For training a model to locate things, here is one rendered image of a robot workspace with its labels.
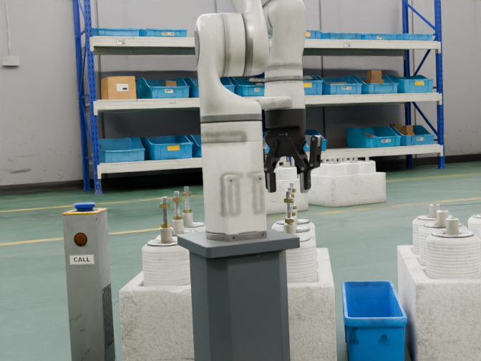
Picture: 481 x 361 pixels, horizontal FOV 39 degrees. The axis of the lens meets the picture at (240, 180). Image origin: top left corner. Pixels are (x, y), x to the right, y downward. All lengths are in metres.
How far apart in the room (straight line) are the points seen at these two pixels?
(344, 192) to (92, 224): 2.82
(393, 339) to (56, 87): 5.53
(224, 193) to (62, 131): 5.57
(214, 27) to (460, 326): 0.67
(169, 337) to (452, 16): 7.51
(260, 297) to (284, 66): 0.45
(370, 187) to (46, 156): 3.38
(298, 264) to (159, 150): 4.74
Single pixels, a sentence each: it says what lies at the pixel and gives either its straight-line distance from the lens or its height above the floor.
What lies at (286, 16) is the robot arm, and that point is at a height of 0.65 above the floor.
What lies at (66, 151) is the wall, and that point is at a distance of 6.50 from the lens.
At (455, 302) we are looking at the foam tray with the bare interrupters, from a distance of 1.25.
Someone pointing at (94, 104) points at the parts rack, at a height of 0.75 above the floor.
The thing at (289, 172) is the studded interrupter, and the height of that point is 0.22.
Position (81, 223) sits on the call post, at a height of 0.29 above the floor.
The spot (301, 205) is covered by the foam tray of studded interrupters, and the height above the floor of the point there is 0.03.
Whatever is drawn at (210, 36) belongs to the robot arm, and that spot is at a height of 0.59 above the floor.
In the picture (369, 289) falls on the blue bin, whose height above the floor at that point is 0.10.
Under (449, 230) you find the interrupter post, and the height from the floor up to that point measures 0.26.
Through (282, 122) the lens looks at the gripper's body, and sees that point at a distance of 1.22.
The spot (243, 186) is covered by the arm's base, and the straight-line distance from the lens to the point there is 0.97.
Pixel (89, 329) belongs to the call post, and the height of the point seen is 0.08.
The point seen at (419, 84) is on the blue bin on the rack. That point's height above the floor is 0.88.
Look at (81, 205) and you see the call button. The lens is 1.36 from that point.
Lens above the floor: 0.45
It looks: 4 degrees down
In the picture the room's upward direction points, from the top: 3 degrees counter-clockwise
